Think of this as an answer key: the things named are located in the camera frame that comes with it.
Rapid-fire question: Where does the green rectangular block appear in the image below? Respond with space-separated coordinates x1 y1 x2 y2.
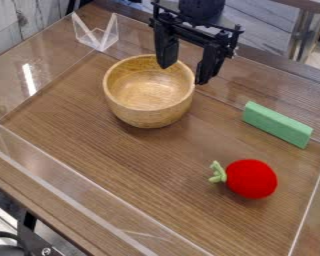
243 101 314 149

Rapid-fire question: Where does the clear acrylic front barrier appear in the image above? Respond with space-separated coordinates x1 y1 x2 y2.
0 124 213 256

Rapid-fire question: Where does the metal table leg background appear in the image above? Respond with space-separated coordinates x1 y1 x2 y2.
287 10 320 63

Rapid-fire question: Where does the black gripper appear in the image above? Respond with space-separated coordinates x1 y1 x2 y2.
150 1 245 85

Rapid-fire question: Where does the black table leg bracket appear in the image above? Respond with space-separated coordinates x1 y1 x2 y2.
18 211 64 256

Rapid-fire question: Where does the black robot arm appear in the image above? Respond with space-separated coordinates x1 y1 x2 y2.
150 0 245 85

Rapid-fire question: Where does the wooden bowl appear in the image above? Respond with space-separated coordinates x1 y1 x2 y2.
103 54 195 129

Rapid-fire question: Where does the red plush tomato fruit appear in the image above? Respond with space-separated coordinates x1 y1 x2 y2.
209 159 278 199

